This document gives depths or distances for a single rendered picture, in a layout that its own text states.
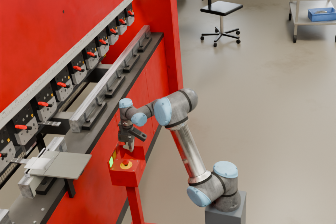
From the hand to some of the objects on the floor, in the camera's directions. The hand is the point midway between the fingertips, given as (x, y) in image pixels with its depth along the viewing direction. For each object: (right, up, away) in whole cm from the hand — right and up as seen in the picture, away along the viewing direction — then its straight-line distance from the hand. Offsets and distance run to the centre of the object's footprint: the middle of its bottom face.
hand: (132, 150), depth 225 cm
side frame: (-4, +31, +212) cm, 215 cm away
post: (-89, -34, +119) cm, 152 cm away
